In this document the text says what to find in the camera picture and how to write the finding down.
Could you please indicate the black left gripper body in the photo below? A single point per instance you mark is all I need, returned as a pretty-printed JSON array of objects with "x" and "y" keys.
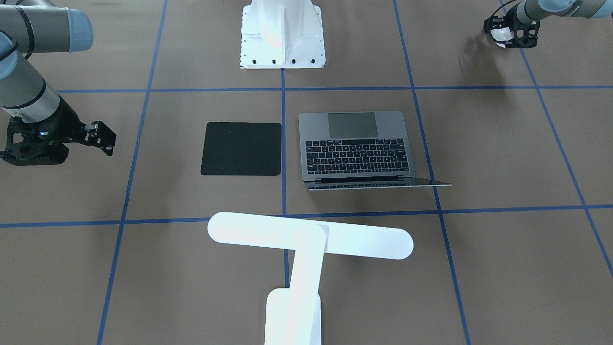
[{"x": 516, "y": 24}]

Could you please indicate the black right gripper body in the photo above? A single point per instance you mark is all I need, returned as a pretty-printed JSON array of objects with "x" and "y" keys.
[{"x": 68, "y": 125}]

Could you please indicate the white computer mouse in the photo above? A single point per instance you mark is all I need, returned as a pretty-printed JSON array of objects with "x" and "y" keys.
[{"x": 503, "y": 37}]

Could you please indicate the black mouse pad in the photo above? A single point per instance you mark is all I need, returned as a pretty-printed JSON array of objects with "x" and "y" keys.
[{"x": 242, "y": 148}]

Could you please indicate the grey laptop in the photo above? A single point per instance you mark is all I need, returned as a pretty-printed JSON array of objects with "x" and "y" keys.
[{"x": 357, "y": 150}]

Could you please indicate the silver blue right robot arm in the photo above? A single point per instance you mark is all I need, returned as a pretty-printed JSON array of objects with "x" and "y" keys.
[{"x": 29, "y": 27}]

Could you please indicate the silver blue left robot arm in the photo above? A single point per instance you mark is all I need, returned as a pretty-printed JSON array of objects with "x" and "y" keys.
[{"x": 538, "y": 10}]

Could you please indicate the white desk lamp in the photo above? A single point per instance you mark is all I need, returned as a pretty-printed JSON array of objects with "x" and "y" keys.
[{"x": 293, "y": 314}]

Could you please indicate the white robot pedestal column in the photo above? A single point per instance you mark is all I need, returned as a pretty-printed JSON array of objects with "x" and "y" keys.
[{"x": 282, "y": 34}]

